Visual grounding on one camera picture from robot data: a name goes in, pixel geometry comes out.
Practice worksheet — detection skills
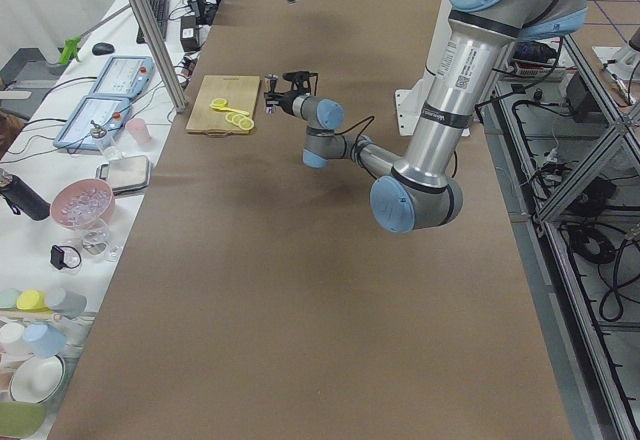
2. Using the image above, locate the teach pendant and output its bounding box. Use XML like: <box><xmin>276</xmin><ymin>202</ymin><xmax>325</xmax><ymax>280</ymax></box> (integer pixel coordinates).
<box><xmin>90</xmin><ymin>55</ymin><xmax>155</xmax><ymax>100</ymax></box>
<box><xmin>53</xmin><ymin>95</ymin><xmax>131</xmax><ymax>151</ymax></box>

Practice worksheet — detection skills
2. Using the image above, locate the lemon slice on knife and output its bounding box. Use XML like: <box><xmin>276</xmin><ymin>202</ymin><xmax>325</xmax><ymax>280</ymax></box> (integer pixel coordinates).
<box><xmin>210</xmin><ymin>98</ymin><xmax>228</xmax><ymax>111</ymax></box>

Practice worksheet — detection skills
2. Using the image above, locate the yellow plastic cup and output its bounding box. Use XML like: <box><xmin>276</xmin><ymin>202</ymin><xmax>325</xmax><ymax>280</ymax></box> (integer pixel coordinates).
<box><xmin>16</xmin><ymin>289</ymin><xmax>48</xmax><ymax>312</ymax></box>

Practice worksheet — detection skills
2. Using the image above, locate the steel jigger measuring cup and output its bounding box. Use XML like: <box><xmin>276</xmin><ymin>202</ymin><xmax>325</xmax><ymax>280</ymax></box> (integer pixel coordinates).
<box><xmin>264</xmin><ymin>74</ymin><xmax>279</xmax><ymax>114</ymax></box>

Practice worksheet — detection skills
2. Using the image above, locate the metal tray scale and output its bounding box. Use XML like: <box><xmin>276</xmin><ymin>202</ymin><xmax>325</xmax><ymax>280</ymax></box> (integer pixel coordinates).
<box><xmin>96</xmin><ymin>155</ymin><xmax>153</xmax><ymax>195</ymax></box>

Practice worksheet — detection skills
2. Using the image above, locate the black bottle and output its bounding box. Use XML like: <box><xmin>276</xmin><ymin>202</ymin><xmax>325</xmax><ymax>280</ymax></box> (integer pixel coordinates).
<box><xmin>1</xmin><ymin>169</ymin><xmax>50</xmax><ymax>221</ymax></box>

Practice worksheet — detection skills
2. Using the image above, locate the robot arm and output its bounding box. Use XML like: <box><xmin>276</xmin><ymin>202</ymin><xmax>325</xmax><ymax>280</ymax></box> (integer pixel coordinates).
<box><xmin>264</xmin><ymin>0</ymin><xmax>587</xmax><ymax>233</ymax></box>

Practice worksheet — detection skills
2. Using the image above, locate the yellow plastic knife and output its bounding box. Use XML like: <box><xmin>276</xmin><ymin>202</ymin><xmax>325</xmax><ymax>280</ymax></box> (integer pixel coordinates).
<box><xmin>222</xmin><ymin>98</ymin><xmax>249</xmax><ymax>115</ymax></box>

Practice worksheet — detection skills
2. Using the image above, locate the lower teach pendant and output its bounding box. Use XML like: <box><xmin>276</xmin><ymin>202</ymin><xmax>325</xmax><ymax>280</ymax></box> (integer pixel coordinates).
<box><xmin>53</xmin><ymin>95</ymin><xmax>131</xmax><ymax>151</ymax></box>

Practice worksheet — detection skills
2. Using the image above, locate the green bowl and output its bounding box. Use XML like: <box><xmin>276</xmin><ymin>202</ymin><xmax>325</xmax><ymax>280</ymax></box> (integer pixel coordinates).
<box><xmin>1</xmin><ymin>402</ymin><xmax>47</xmax><ymax>439</ymax></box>

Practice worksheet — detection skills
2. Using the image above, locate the pink plastic cup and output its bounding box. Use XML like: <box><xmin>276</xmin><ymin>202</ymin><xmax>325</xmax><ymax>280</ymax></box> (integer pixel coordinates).
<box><xmin>125</xmin><ymin>117</ymin><xmax>152</xmax><ymax>145</ymax></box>

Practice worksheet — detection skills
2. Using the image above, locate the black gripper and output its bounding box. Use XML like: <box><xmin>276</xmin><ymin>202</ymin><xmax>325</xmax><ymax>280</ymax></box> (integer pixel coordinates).
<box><xmin>264</xmin><ymin>90</ymin><xmax>300</xmax><ymax>115</ymax></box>

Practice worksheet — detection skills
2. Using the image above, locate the pink bowl with ice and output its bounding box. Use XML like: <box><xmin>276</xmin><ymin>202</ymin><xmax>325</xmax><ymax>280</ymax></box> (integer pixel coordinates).
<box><xmin>50</xmin><ymin>178</ymin><xmax>115</xmax><ymax>230</ymax></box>

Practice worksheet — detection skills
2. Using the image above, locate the black computer mouse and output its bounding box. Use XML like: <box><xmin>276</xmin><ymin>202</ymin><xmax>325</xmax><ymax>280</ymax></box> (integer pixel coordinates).
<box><xmin>92</xmin><ymin>42</ymin><xmax>115</xmax><ymax>56</ymax></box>

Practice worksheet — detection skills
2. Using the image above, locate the wine glass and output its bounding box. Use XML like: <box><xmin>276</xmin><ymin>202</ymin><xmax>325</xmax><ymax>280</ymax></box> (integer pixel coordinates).
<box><xmin>74</xmin><ymin>217</ymin><xmax>123</xmax><ymax>262</ymax></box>

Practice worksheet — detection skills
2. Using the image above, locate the grey plastic cup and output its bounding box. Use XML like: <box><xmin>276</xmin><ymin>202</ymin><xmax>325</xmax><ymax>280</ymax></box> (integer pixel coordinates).
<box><xmin>44</xmin><ymin>287</ymin><xmax>87</xmax><ymax>319</ymax></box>

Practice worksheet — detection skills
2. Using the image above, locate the black keyboard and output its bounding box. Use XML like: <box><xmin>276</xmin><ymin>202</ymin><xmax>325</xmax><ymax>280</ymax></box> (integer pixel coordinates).
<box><xmin>147</xmin><ymin>0</ymin><xmax>169</xmax><ymax>40</ymax></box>

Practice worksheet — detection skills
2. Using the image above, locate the aluminium frame post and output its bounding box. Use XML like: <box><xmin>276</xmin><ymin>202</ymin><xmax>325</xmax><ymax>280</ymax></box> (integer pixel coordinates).
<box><xmin>129</xmin><ymin>0</ymin><xmax>187</xmax><ymax>113</ymax></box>

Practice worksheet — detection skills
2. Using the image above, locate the white plate bowl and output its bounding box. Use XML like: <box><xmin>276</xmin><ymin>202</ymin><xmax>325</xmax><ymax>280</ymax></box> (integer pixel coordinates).
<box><xmin>9</xmin><ymin>356</ymin><xmax>66</xmax><ymax>404</ymax></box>

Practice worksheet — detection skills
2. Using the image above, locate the upper teach pendant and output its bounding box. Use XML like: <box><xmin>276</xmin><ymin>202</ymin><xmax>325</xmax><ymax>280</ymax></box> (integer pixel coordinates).
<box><xmin>90</xmin><ymin>55</ymin><xmax>155</xmax><ymax>100</ymax></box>

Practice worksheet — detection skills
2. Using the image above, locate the blue plastic cup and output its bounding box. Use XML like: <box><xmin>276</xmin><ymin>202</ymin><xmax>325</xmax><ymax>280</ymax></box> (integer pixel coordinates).
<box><xmin>22</xmin><ymin>322</ymin><xmax>67</xmax><ymax>358</ymax></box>

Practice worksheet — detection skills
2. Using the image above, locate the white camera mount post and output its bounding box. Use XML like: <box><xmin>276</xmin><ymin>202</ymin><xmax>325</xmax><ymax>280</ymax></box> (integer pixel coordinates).
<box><xmin>395</xmin><ymin>0</ymin><xmax>451</xmax><ymax>136</ymax></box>

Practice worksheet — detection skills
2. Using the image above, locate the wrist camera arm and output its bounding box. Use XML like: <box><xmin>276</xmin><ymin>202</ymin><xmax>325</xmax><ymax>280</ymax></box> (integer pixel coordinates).
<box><xmin>282</xmin><ymin>71</ymin><xmax>317</xmax><ymax>94</ymax></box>

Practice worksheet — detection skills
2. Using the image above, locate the wooden cutting board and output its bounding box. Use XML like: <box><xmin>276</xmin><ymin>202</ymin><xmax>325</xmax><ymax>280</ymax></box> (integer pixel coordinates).
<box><xmin>185</xmin><ymin>75</ymin><xmax>260</xmax><ymax>137</ymax></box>

